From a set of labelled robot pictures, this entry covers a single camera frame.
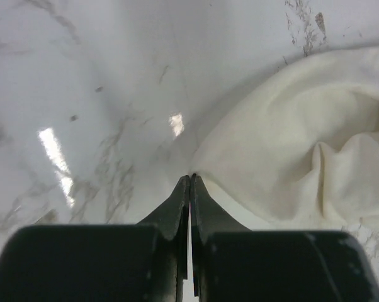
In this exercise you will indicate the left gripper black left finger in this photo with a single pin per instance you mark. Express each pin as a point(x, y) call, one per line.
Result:
point(146, 261)

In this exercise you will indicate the cream white t shirt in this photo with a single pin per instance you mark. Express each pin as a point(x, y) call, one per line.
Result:
point(302, 150)

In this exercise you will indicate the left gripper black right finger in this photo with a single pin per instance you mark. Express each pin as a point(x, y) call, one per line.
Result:
point(234, 263)

